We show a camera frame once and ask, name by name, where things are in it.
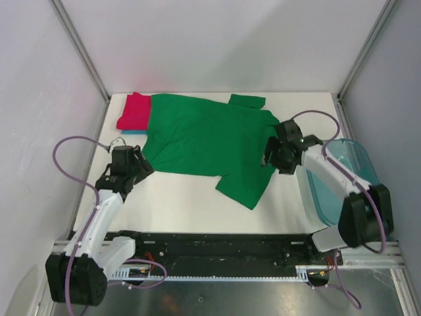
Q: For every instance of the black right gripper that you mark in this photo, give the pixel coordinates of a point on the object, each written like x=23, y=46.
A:
x=273, y=143

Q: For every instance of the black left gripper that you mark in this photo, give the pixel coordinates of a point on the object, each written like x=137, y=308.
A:
x=145, y=168

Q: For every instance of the green t shirt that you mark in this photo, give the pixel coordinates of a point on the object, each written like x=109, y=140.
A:
x=201, y=137

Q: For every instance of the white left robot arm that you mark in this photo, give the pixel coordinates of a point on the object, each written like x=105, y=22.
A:
x=80, y=273

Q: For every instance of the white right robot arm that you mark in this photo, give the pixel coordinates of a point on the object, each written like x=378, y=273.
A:
x=360, y=221

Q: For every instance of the folded blue t shirt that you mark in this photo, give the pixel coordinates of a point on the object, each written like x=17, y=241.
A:
x=134, y=132

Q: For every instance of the folded red t shirt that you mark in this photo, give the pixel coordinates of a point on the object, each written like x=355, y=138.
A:
x=136, y=112

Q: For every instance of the teal plastic bin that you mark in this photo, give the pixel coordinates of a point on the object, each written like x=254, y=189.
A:
x=334, y=172

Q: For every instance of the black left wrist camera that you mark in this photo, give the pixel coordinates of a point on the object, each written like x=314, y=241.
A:
x=122, y=159

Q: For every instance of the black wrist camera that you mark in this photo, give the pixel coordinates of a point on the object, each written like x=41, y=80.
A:
x=288, y=131
x=122, y=159

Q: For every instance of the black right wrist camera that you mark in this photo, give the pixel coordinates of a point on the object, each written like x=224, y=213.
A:
x=288, y=131

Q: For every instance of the right aluminium frame post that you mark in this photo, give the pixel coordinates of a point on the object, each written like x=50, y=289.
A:
x=381, y=21

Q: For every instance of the aluminium frame post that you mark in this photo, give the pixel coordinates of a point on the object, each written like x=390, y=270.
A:
x=381, y=21
x=80, y=49

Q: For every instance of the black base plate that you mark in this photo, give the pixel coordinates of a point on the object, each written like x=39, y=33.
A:
x=201, y=268

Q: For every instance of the aluminium front rail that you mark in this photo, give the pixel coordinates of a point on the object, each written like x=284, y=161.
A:
x=371, y=258

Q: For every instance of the left aluminium frame post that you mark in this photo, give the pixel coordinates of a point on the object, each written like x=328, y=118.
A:
x=80, y=49

